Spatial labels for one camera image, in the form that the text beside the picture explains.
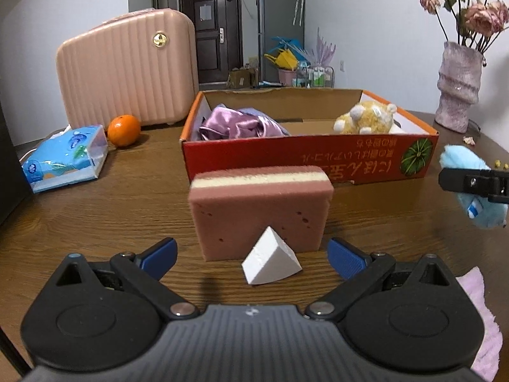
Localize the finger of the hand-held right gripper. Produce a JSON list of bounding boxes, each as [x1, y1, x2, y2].
[[438, 167, 509, 206]]

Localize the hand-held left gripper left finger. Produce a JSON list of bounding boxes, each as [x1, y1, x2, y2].
[[48, 237, 200, 321]]

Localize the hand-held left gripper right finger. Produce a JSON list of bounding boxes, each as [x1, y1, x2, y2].
[[304, 237, 463, 321]]

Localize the blue plush toy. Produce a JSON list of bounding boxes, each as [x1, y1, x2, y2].
[[439, 144, 509, 230]]

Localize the white triangular sponge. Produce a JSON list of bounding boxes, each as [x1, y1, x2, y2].
[[241, 225, 303, 286]]

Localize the pink sponge block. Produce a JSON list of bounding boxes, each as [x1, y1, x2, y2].
[[188, 165, 335, 262]]

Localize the yellow plush toy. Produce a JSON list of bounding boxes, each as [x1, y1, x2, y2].
[[333, 101, 398, 135]]

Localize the red cardboard box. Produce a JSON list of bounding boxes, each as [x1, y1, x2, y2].
[[180, 88, 440, 186]]

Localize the pink satin scrunchie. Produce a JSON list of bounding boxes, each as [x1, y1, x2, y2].
[[198, 104, 291, 142]]

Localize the purple textured vase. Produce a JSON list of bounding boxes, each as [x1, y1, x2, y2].
[[434, 41, 484, 134]]

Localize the orange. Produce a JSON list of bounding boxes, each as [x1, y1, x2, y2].
[[107, 114, 142, 147]]

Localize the blue tissue pack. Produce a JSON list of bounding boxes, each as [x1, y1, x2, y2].
[[21, 124, 109, 194]]

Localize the lavender fluffy cloth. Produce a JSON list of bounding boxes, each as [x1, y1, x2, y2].
[[455, 268, 504, 381]]

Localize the dried pink roses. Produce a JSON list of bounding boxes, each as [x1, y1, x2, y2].
[[408, 0, 509, 55]]

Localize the black paper bag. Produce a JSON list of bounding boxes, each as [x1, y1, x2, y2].
[[0, 95, 32, 225]]

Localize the basket of small bottles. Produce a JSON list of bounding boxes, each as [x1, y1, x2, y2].
[[296, 64, 333, 88]]

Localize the pink ribbed suitcase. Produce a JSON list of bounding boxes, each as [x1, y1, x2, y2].
[[56, 8, 199, 128]]

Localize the purple coral decoration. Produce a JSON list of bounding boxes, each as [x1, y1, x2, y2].
[[306, 28, 337, 68]]

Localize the yellow plastic item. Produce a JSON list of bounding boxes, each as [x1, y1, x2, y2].
[[264, 50, 298, 69]]

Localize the dark brown door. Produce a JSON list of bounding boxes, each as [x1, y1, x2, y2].
[[178, 0, 243, 90]]

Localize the blue folding rack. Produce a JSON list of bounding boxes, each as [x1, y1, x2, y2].
[[270, 36, 307, 59]]

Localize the grey refrigerator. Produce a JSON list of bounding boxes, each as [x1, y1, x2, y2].
[[256, 0, 306, 84]]

